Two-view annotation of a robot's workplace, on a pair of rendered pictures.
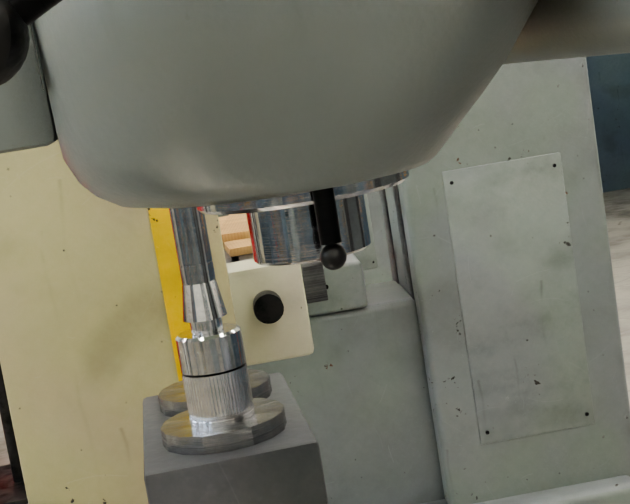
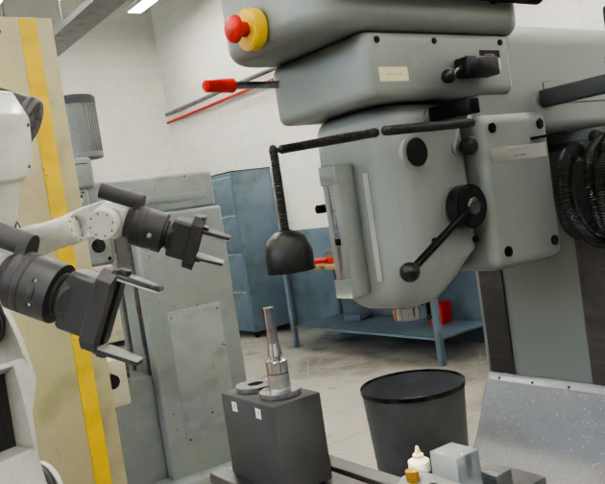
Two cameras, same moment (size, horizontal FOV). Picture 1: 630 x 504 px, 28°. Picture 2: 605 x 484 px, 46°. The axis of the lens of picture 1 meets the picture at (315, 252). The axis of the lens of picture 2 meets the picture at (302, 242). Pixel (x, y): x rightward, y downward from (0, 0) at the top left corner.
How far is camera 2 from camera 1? 0.86 m
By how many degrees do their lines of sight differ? 28
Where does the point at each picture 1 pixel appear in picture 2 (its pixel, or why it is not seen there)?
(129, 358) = (60, 410)
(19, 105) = (365, 285)
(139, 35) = not seen: hidden behind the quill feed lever
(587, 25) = (471, 265)
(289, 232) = (411, 312)
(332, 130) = (436, 288)
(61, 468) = not seen: hidden behind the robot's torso
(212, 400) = (282, 382)
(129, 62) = not seen: hidden behind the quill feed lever
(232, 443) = (293, 395)
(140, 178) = (399, 301)
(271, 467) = (307, 401)
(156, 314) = (74, 386)
